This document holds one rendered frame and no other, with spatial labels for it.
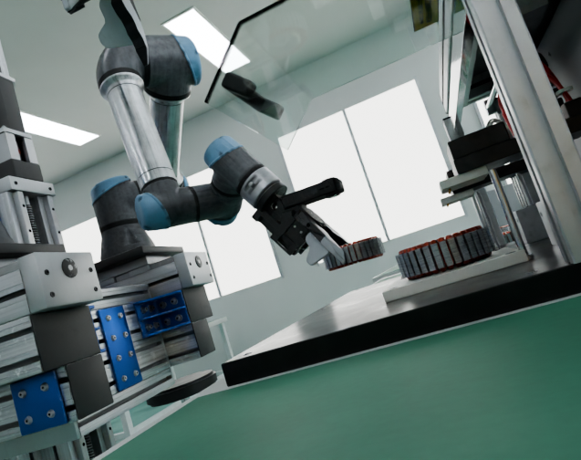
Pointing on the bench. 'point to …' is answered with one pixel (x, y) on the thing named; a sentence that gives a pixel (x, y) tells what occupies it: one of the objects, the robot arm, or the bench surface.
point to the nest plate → (404, 287)
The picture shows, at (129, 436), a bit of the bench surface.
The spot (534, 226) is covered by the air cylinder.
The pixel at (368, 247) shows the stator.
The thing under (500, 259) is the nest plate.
